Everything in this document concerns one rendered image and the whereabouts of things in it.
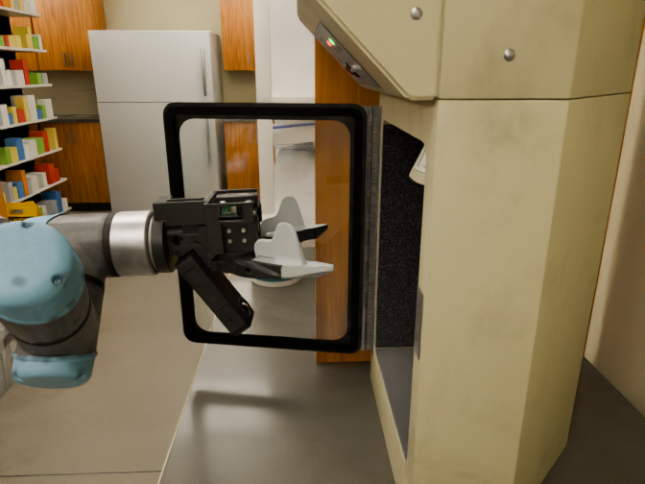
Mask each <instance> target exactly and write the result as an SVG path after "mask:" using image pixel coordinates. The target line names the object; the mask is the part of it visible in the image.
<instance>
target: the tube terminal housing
mask: <svg viewBox="0 0 645 484"><path fill-rule="evenodd" d="M644 15H645V0H444V6H443V21H442V48H441V62H440V76H439V90H438V96H434V100H408V99H404V98H400V97H397V96H393V95H390V94H386V93H382V92H380V99H379V106H380V107H382V115H381V142H380V169H379V197H378V224H377V251H376V279H375V306H374V333H373V357H372V355H370V380H371V384H372V388H373V392H374V396H375V400H376V404H377V408H378V413H379V417H380V421H381V425H382V429H383V433H384V437H385V442H386V446H387V450H388V453H389V458H390V462H391V466H392V470H393V475H394V482H395V484H541V482H542V481H543V479H544V478H545V476H546V475H547V473H549V471H550V470H551V468H552V467H553V465H554V464H555V462H556V461H557V459H558V458H559V456H560V455H561V453H562V451H563V450H564V448H565V447H566V444H567V438H568V433H569V427H570V423H571V417H572V412H573V406H574V401H575V396H576V391H577V385H578V380H579V374H580V369H581V364H582V359H583V353H584V348H585V339H586V334H587V328H588V323H589V317H590V312H591V307H592V302H593V296H594V291H595V285H596V280H597V275H598V270H599V264H600V259H601V253H602V249H603V243H604V238H605V232H606V227H607V221H608V217H609V207H610V201H611V196H612V190H613V186H614V180H615V175H616V169H617V164H618V159H619V154H620V148H621V143H622V137H623V132H624V127H625V122H626V116H627V111H628V105H629V101H630V95H631V93H626V92H630V91H631V89H632V83H633V73H634V69H635V63H636V58H637V52H638V47H639V41H640V37H641V31H642V26H643V20H644ZM387 124H393V125H394V126H396V127H398V128H400V129H401V130H402V131H404V132H406V133H408V134H410V135H412V136H414V137H415V138H417V139H419V140H421V141H422V142H423V144H424V148H425V155H426V165H425V182H424V197H423V212H422V227H421V242H420V257H419V272H418V286H419V288H420V290H421V291H422V293H423V308H422V322H421V335H420V350H419V360H418V358H417V355H416V353H415V350H414V362H413V377H412V392H411V407H410V422H409V437H408V452H407V460H405V459H404V456H403V453H402V449H401V445H400V443H399V439H398V435H397V432H396V428H395V424H394V418H393V414H392V411H391V407H390V404H389V401H388V397H387V393H386V390H385V386H384V382H383V379H382V375H381V372H380V369H379V365H378V361H377V358H376V354H375V349H388V348H376V347H375V342H374V338H375V311H376V284H377V258H378V232H379V205H380V179H381V152H382V130H383V125H387Z"/></svg>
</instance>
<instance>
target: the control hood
mask: <svg viewBox="0 0 645 484"><path fill-rule="evenodd" d="M443 6H444V0H297V14H298V17H299V21H300V22H301V23H302V24H303V25H304V26H305V27H306V29H307V30H308V31H309V32H310V33H311V34H312V35H313V36H314V34H315V32H316V29H317V27H318V25H319V22H320V21H321V23H322V24H323V25H324V27H325V28H326V29H327V30H328V31H329V32H330V33H331V34H332V35H333V36H335V38H336V39H337V40H338V41H339V42H340V43H341V44H342V45H343V46H344V47H345V48H346V50H347V51H348V52H349V53H350V54H351V55H352V56H353V57H354V58H355V59H356V60H357V62H358V63H359V64H360V65H361V66H362V67H363V68H364V69H365V70H366V71H367V72H368V74H369V75H370V76H371V77H372V78H373V79H374V80H375V81H376V82H377V83H378V84H379V86H380V87H381V88H379V87H375V86H370V85H361V84H359V83H358V82H357V81H356V80H355V79H354V78H353V77H352V76H351V75H350V74H349V73H348V72H347V73H348V74H349V75H350V76H351V77H352V78H353V79H354V80H355V81H356V82H357V83H358V84H359V86H361V87H364V88H366V89H370V90H374V91H378V92H382V93H386V94H390V95H393V96H397V97H400V98H404V99H408V100H434V96H438V90H439V76H440V62H441V48H442V21H443ZM320 43H321V42H320ZM322 46H323V45H322ZM323 47H324V46H323ZM324 48H325V47H324ZM325 49H326V48H325ZM326 50H327V49H326ZM327 51H328V50H327ZM328 52H329V51H328ZM329 53H330V52H329ZM330 54H331V53H330ZM331 55H332V54H331ZM332 56H333V55H332ZM333 58H334V56H333ZM334 59H335V58H334ZM335 60H336V59H335ZM336 61H337V60H336Z"/></svg>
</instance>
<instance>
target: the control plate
mask: <svg viewBox="0 0 645 484"><path fill-rule="evenodd" d="M314 36H315V37H316V38H317V39H318V40H319V41H320V42H321V44H322V45H323V46H324V47H325V48H326V49H327V50H328V51H329V52H330V53H331V54H332V55H333V56H334V58H335V59H336V60H337V61H338V62H339V63H340V64H341V65H342V66H343V67H346V64H345V62H347V64H348V65H349V66H350V67H351V66H353V65H354V66H355V64H356V65H357V66H358V67H359V68H360V69H361V71H362V72H361V71H359V72H358V73H357V74H358V75H359V76H360V78H358V77H356V76H355V75H353V76H352V77H353V78H354V79H355V80H356V81H357V82H358V83H359V84H361V85H370V86H375V87H379V88H381V87H380V86H379V84H378V83H377V82H376V81H375V80H374V79H373V78H372V77H371V76H370V75H369V74H368V72H367V71H366V70H365V69H364V68H363V67H362V66H361V65H360V64H359V63H358V62H357V60H356V59H355V58H354V57H353V56H352V55H351V54H350V53H349V52H348V51H347V50H346V48H345V47H344V46H343V45H342V44H341V43H340V42H339V41H338V40H337V39H336V38H335V36H333V35H332V34H331V33H330V32H329V31H328V30H327V29H326V28H325V27H324V25H323V24H322V23H321V21H320V22H319V25H318V27H317V29H316V32H315V34H314ZM329 38H330V39H331V40H332V41H333V42H334V43H335V44H336V45H334V44H332V43H331V42H330V41H329ZM326 40H328V41H329V42H330V43H331V44H332V46H333V47H332V46H330V45H328V43H327V41H326ZM355 67H356V66H355ZM351 68H352V67H351ZM356 68H357V67H356Z"/></svg>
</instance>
